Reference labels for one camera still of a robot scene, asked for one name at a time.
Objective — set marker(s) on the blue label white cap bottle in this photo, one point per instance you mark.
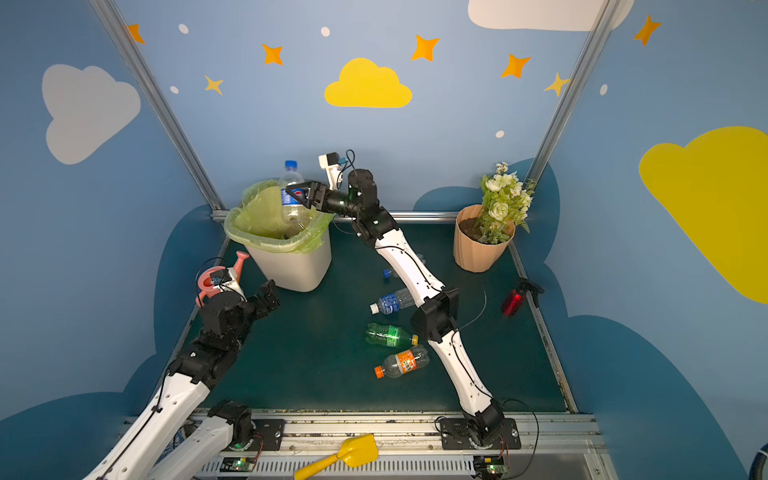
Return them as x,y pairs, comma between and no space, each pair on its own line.
393,302

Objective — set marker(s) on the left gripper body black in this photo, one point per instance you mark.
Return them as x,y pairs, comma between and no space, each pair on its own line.
260,301

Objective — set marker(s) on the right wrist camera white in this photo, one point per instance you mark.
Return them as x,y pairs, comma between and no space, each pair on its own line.
333,164

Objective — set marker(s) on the aluminium frame post right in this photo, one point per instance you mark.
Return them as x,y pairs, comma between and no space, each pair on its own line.
583,68

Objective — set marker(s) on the yellow toy shovel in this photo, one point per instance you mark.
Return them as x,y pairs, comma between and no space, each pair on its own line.
354,452

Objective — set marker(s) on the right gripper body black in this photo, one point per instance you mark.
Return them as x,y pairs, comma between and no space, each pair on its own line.
315,195

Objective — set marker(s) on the circuit board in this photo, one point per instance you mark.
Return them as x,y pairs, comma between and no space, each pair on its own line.
242,465
489,468

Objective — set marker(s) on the left circuit board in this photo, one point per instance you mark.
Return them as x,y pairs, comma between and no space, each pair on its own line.
242,465

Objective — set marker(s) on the aluminium frame post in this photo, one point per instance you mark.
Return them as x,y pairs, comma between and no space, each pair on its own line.
114,24
583,68

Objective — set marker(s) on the artificial white flower plant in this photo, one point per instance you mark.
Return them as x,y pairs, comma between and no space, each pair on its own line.
505,205

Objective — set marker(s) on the pepsi bottle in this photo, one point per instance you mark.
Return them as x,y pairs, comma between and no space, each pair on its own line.
295,215

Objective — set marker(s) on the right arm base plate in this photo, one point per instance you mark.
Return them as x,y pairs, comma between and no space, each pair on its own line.
455,435

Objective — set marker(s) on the pink watering can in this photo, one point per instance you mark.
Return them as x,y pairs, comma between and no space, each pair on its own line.
206,291

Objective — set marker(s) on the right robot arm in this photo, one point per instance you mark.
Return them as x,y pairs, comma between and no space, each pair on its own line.
437,304

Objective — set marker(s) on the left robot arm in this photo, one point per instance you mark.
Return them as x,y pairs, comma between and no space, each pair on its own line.
227,318

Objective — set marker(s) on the beige ribbed flower pot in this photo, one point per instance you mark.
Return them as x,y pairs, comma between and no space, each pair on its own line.
471,255

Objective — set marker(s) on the orange cap orange label bottle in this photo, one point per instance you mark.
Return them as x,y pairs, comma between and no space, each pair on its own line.
397,365

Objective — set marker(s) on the right circuit board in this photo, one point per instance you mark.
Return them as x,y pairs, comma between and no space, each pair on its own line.
489,468

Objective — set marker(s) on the aluminium frame rail back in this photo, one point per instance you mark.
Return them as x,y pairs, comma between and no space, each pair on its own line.
402,217

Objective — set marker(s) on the red spray bottle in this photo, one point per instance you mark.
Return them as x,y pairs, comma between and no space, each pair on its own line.
525,289

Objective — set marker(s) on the green soda bottle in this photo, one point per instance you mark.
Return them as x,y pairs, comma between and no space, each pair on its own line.
390,336

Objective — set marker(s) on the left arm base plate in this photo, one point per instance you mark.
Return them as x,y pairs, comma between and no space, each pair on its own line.
256,435

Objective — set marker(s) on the green bin liner bag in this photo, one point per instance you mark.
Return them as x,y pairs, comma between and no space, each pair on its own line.
258,223

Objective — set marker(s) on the white plastic waste bin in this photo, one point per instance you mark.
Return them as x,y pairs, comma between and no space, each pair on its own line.
300,272

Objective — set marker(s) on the aluminium frame post left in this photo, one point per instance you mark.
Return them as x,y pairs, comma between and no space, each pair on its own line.
114,24

